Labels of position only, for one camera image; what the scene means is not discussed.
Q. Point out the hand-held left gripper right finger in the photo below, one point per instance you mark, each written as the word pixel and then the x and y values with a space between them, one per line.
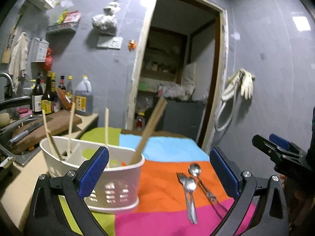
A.
pixel 224 172

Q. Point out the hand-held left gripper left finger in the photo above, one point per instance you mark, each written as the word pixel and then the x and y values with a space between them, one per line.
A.
pixel 94 169

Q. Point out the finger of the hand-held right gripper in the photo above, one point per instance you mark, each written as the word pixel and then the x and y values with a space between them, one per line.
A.
pixel 279 140
pixel 268 147

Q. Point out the white plastic utensil basket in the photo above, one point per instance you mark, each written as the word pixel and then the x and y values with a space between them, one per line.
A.
pixel 123 177

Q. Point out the colourful patchwork cloth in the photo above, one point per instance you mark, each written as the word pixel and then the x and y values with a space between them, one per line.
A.
pixel 167 177

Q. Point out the wooden cutting board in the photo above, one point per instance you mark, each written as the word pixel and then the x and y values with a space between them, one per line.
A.
pixel 61 123

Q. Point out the cream rubber glove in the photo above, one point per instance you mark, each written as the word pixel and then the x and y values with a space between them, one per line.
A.
pixel 230 88
pixel 247 86

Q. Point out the dark grey cabinet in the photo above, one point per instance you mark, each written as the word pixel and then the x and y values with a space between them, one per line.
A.
pixel 182 118

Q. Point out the plastic oil jug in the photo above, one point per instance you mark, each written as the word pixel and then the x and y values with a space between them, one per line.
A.
pixel 83 100

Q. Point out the brown wooden utensil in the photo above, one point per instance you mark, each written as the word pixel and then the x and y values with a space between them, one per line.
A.
pixel 62 98

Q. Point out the kitchen knife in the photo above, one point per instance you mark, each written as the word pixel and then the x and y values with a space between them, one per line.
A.
pixel 24 134

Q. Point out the steel sink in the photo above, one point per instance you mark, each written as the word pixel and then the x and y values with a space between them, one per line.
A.
pixel 14 157

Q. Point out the soy sauce bottle yellow label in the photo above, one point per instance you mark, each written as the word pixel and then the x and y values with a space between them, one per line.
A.
pixel 48 100

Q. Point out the yellow capped sauce bottle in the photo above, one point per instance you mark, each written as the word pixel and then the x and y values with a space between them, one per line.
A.
pixel 69 88

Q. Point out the pink sponge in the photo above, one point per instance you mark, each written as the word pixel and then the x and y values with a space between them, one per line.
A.
pixel 24 111

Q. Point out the red capped sauce bottle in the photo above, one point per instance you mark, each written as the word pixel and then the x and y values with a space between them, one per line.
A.
pixel 61 84

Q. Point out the dark bottle white label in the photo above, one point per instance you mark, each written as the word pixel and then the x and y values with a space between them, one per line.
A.
pixel 37 98

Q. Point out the crumpled clear plastic bag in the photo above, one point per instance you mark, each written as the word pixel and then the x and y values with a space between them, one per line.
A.
pixel 176 91

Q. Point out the dark metal wok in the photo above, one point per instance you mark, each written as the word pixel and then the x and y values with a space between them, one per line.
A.
pixel 17 102

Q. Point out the white pillow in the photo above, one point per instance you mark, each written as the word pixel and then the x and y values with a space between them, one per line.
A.
pixel 189 75

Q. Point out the beige round lump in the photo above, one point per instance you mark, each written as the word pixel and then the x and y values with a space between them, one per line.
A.
pixel 4 119

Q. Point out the red plastic bag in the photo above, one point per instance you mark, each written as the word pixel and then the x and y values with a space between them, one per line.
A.
pixel 48 62

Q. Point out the steel curved faucet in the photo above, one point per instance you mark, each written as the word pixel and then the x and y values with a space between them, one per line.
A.
pixel 7 77

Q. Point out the white perforated metal holder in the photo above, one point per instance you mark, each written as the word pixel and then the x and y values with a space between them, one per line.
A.
pixel 39 50

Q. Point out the wooden shelf unit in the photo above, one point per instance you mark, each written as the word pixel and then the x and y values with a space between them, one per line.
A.
pixel 162 54

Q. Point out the cream hanging towel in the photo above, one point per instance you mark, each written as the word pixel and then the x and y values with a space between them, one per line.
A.
pixel 18 59

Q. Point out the wooden knife rack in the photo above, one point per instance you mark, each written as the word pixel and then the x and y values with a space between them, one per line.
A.
pixel 8 51

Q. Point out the hanging clear plastic bag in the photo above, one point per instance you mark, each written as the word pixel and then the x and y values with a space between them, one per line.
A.
pixel 104 22

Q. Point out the red snack packet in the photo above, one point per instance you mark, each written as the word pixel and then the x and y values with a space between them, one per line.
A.
pixel 73 17

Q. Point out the green snack packet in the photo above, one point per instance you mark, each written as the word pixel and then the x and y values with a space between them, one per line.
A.
pixel 61 17

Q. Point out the worn door frame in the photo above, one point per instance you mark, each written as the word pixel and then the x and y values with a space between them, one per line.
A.
pixel 137 66

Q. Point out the wall socket panel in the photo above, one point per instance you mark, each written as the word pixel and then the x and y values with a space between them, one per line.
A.
pixel 109 42

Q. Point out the orange wall hook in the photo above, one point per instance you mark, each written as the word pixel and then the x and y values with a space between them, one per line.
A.
pixel 132 44

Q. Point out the grey wall shelf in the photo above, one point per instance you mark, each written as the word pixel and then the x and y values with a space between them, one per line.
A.
pixel 61 28

